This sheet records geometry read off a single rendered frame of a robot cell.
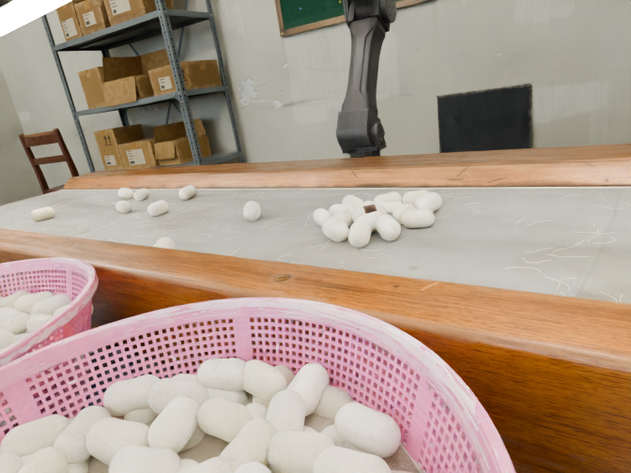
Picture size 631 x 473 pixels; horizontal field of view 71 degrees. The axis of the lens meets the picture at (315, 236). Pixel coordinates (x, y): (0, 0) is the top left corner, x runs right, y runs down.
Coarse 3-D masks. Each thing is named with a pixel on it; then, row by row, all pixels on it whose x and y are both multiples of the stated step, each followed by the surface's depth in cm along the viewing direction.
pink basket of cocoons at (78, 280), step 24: (0, 264) 44; (24, 264) 44; (48, 264) 43; (72, 264) 41; (0, 288) 44; (24, 288) 44; (48, 288) 43; (72, 288) 41; (96, 288) 35; (72, 312) 30; (24, 336) 27; (48, 336) 28; (0, 360) 25; (72, 360) 32
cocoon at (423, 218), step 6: (414, 210) 43; (420, 210) 43; (426, 210) 43; (408, 216) 43; (414, 216) 43; (420, 216) 43; (426, 216) 42; (432, 216) 43; (408, 222) 43; (414, 222) 43; (420, 222) 43; (426, 222) 43; (432, 222) 43
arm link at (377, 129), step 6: (372, 126) 85; (378, 126) 85; (372, 132) 85; (378, 132) 86; (384, 132) 88; (372, 138) 86; (378, 138) 86; (378, 144) 87; (384, 144) 90; (342, 150) 92; (348, 150) 91; (354, 150) 90; (360, 150) 90; (366, 150) 89; (372, 150) 88; (378, 150) 88
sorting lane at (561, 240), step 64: (64, 192) 109; (256, 192) 72; (320, 192) 65; (384, 192) 59; (448, 192) 54; (512, 192) 50; (576, 192) 46; (256, 256) 43; (320, 256) 40; (384, 256) 38; (448, 256) 36; (512, 256) 34; (576, 256) 32
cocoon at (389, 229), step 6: (384, 216) 42; (390, 216) 42; (378, 222) 42; (384, 222) 41; (390, 222) 40; (396, 222) 41; (378, 228) 41; (384, 228) 40; (390, 228) 40; (396, 228) 40; (384, 234) 41; (390, 234) 40; (396, 234) 40; (390, 240) 41
